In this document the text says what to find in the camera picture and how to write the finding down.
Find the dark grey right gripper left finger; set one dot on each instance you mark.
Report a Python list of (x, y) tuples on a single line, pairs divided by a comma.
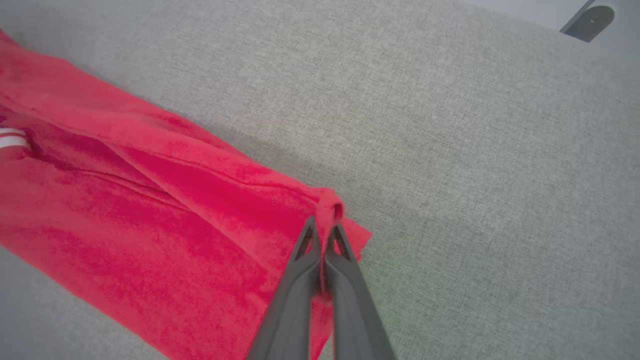
[(290, 315)]

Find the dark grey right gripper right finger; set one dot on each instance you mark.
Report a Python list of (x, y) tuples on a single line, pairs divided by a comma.
[(357, 320)]

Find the red towel with white stripe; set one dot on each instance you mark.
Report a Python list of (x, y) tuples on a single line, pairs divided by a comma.
[(150, 225)]

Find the grey metal furniture leg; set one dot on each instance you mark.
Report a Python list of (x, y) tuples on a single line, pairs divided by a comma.
[(590, 22)]

